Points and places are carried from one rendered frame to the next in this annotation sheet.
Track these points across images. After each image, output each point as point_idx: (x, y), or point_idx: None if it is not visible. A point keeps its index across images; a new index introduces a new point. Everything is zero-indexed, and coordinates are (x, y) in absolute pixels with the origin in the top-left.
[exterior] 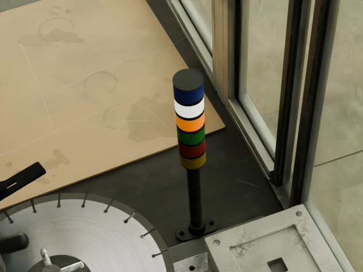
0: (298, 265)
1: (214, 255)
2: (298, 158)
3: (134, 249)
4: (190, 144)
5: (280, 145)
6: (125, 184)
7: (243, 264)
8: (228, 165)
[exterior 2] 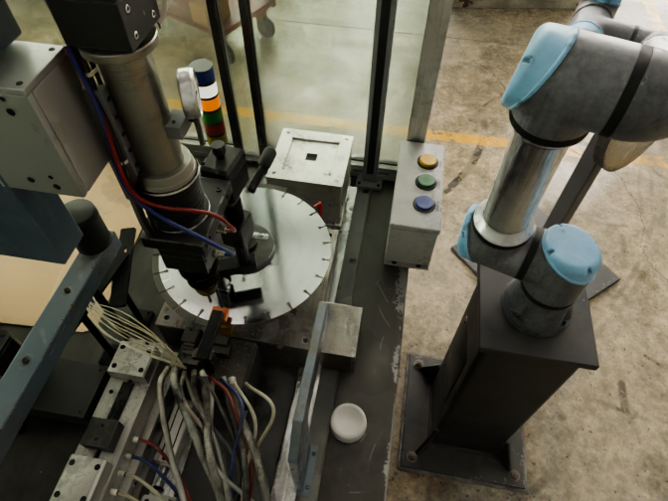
0: (318, 148)
1: (281, 177)
2: (257, 109)
3: (251, 199)
4: (220, 120)
5: (235, 119)
6: None
7: (297, 169)
8: None
